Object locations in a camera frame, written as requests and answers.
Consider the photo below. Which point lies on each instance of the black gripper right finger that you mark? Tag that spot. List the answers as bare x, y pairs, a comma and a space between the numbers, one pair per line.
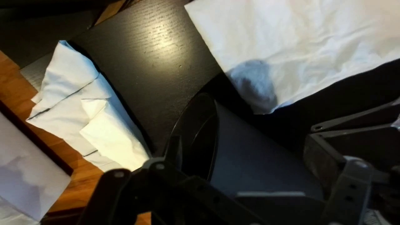
350, 188

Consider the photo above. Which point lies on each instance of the crumpled white paper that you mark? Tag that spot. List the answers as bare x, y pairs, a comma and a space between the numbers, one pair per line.
79, 104

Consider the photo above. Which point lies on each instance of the large white paper sheet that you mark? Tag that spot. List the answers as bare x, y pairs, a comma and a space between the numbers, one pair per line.
308, 42

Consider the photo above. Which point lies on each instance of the flat white paper sheet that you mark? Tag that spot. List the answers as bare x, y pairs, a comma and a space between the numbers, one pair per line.
25, 176

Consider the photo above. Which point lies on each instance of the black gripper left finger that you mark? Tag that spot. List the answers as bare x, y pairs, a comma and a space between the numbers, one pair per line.
175, 196

